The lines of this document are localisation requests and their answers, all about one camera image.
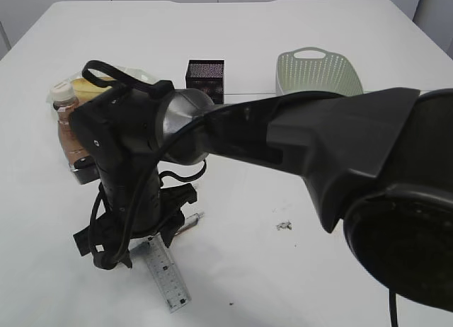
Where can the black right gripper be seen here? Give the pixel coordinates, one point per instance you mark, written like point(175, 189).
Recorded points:
point(133, 202)

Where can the golden bread roll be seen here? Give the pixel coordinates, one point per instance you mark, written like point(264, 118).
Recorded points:
point(85, 90)

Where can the brown Nescafe coffee bottle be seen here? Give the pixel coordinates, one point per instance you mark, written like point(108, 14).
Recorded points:
point(65, 102)

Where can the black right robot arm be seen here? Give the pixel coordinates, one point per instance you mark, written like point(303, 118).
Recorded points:
point(380, 163)

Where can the lilac grip white pen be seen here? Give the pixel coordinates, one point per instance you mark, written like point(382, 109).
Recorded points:
point(190, 222)

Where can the frosted green glass plate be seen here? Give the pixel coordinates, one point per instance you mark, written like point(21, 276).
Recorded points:
point(136, 73)

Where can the black mesh pen holder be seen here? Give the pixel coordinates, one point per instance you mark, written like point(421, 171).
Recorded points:
point(207, 76)

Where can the pale green plastic basket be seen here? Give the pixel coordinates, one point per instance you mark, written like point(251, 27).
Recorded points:
point(315, 69)

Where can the clear plastic ruler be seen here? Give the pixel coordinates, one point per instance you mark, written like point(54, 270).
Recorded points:
point(164, 271)

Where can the tiny grey paper scrap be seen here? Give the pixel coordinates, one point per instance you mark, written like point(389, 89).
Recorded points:
point(284, 226)

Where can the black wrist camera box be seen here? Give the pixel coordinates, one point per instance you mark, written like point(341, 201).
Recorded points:
point(85, 170)

